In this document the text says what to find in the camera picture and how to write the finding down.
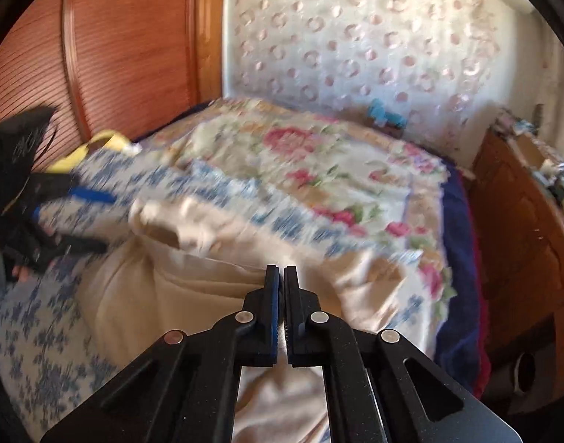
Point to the circle patterned sheer curtain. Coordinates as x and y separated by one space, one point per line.
356 32

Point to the blue floral white blanket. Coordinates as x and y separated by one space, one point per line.
42 341

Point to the person's left hand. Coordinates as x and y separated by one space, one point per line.
20 272

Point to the grey round bin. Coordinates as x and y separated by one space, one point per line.
524 371

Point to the beige printed t-shirt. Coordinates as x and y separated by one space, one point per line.
194 295

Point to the teal toy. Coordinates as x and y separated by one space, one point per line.
379 111

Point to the wooden sideboard cabinet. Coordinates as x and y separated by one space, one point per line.
517 221

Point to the dark red blanket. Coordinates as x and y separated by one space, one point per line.
482 355

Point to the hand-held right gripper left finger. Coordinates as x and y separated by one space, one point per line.
273 332

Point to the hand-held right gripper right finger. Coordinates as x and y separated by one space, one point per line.
293 295

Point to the pink floral blanket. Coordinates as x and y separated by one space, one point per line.
309 157

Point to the yellow plush toy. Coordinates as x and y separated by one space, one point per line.
65 162

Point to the cardboard box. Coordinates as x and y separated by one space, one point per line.
531 152

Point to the wooden slatted wardrobe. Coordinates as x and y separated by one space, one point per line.
125 46

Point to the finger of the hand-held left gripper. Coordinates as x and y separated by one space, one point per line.
93 194
74 245

